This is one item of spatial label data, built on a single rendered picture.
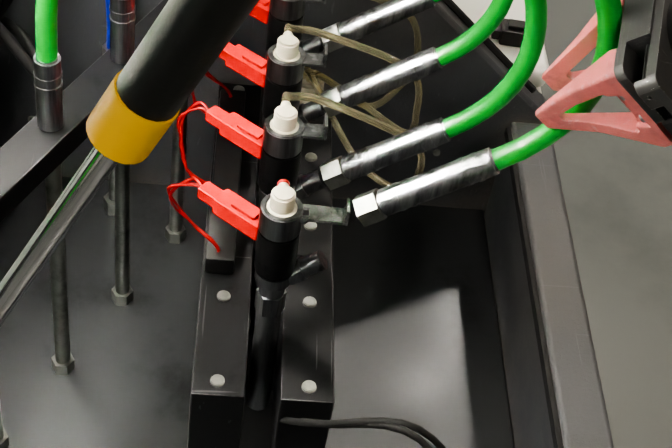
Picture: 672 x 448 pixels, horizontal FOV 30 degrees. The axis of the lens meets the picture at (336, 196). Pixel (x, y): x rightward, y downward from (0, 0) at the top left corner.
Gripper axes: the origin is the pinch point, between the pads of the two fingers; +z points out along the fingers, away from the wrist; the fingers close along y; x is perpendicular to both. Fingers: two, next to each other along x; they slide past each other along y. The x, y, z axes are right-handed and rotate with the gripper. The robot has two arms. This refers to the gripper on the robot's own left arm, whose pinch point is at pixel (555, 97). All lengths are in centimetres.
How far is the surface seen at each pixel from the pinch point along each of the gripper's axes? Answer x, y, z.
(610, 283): 120, -81, 82
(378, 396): 22.7, 2.9, 33.0
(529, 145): 1.2, 2.0, 2.4
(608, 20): -3.7, -0.4, -6.0
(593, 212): 120, -99, 88
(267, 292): 0.4, 8.4, 22.5
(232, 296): 2.9, 5.5, 29.9
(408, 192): -0.6, 4.5, 10.0
